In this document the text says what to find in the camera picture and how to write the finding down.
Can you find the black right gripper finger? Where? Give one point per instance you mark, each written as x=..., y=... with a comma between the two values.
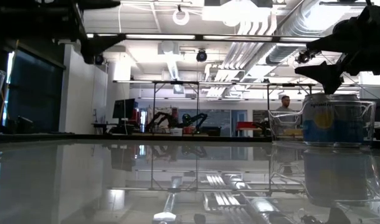
x=342, y=40
x=330, y=74

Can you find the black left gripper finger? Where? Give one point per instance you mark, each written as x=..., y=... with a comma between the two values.
x=99, y=3
x=96, y=46

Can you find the black background robot arm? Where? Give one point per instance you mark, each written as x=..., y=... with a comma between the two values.
x=160, y=119

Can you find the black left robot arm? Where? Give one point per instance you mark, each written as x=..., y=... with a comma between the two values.
x=21, y=18

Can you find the black ceiling spotlight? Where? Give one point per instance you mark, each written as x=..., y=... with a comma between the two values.
x=201, y=56
x=99, y=59

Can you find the person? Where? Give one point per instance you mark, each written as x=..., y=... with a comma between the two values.
x=285, y=104

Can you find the black computer monitor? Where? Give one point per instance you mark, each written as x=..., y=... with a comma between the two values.
x=124, y=108

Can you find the red box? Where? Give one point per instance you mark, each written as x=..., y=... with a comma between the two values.
x=245, y=125

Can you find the small white box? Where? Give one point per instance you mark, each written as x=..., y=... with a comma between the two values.
x=176, y=131

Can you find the black ceiling camera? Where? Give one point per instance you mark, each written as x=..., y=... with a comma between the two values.
x=303, y=56

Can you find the black metal frame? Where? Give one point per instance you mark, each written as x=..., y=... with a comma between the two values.
x=289, y=84
x=176, y=82

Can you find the silver ventilation duct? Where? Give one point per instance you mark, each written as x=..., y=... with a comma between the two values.
x=289, y=40

